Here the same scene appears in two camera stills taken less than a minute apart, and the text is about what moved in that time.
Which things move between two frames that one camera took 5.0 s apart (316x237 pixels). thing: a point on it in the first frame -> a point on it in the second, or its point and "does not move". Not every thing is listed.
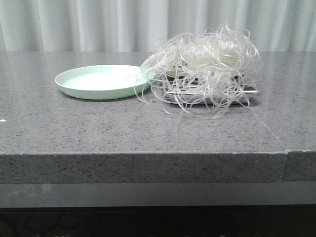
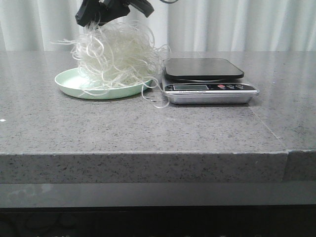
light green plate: [105, 82] does not move
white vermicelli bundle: [204, 75] -> [117, 54]
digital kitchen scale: [208, 89] does not move
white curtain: [138, 25] does not move
